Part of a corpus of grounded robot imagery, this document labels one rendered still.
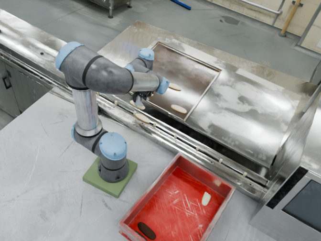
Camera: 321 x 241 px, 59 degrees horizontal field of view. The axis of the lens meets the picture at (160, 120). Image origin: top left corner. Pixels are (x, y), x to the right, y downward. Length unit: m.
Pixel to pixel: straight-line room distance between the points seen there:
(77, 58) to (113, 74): 0.13
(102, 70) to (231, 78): 1.16
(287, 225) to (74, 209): 0.92
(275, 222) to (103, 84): 0.92
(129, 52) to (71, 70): 1.28
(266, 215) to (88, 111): 0.87
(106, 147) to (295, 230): 0.86
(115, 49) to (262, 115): 1.17
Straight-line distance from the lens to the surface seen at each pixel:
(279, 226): 1.39
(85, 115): 1.15
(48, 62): 1.94
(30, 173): 1.50
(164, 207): 1.37
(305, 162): 1.11
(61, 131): 1.63
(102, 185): 1.37
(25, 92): 2.29
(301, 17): 5.00
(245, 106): 1.78
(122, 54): 2.19
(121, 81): 0.93
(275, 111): 1.83
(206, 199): 1.43
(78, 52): 0.96
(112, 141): 1.22
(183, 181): 1.46
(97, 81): 0.91
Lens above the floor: 2.04
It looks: 46 degrees down
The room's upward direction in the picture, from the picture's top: 11 degrees clockwise
